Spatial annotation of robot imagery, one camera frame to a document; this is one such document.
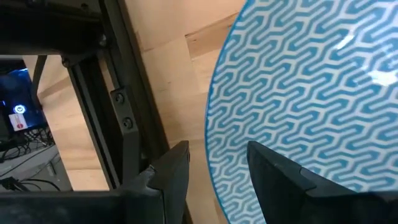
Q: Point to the black computer case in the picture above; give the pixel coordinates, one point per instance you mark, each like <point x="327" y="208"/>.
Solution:
<point x="21" y="93"/>

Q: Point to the light blue geometric plate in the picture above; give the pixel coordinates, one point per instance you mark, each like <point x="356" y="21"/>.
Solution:
<point x="295" y="93"/>

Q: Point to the black aluminium rig frame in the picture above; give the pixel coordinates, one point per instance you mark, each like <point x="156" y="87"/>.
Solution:
<point x="124" y="109"/>

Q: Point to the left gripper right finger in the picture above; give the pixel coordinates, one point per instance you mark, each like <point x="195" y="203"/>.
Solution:
<point x="295" y="202"/>

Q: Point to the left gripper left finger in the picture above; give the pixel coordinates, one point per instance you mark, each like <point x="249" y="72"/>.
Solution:
<point x="93" y="208"/>

